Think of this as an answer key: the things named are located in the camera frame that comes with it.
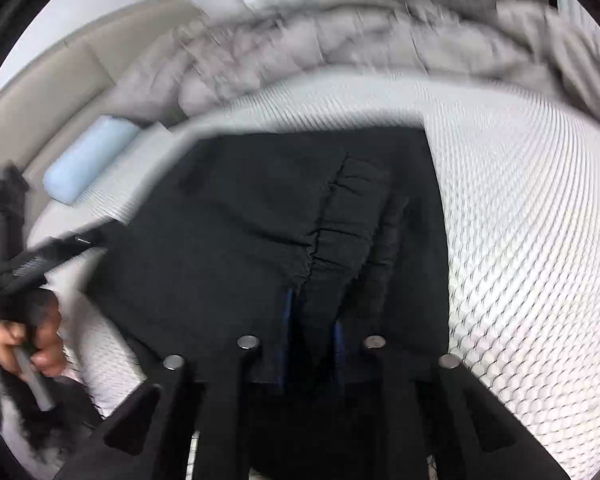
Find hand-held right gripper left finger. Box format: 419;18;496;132
55;289;296;480

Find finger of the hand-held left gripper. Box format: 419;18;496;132
45;229;106;268

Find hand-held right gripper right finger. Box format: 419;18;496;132
331;324;573;480

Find black pants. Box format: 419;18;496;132
82;127;451;411

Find person's left hand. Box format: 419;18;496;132
0;305;66;378

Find light blue pillow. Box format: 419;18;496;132
42;114;142;207

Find beige bed headboard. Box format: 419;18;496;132
0;0;216;196

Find white honeycomb-patterned bed sheet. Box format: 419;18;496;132
30;72;600;480

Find grey quilt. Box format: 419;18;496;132
115;0;600;133

